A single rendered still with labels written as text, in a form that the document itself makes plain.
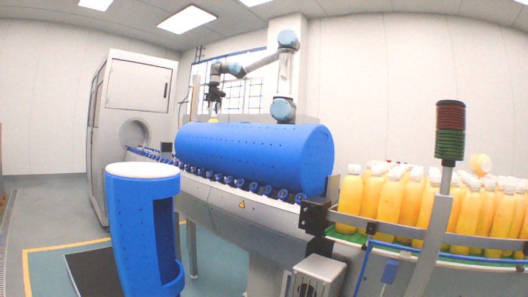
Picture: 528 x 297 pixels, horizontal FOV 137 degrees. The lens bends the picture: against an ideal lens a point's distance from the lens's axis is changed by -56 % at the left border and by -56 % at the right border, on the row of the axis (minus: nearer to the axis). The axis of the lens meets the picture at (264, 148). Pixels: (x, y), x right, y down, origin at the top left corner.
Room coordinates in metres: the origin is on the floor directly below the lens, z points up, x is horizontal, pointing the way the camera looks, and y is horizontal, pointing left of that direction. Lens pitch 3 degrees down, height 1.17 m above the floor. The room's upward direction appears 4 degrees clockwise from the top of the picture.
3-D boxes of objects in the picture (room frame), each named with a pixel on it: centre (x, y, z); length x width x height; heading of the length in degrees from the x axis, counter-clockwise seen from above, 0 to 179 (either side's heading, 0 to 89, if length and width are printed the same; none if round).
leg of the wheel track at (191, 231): (1.56, 0.49, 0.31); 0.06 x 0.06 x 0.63; 50
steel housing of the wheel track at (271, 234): (1.51, 0.54, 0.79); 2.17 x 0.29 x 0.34; 50
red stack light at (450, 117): (0.31, -0.32, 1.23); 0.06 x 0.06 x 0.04
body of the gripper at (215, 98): (1.42, 0.34, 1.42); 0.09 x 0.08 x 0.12; 50
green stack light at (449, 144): (0.31, -0.32, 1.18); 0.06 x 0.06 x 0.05
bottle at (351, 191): (0.65, -0.27, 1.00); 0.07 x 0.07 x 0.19
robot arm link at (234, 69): (1.41, 0.24, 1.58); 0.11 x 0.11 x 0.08; 74
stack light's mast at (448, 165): (0.31, -0.32, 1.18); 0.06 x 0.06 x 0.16
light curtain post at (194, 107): (2.05, 0.66, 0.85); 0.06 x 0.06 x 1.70; 50
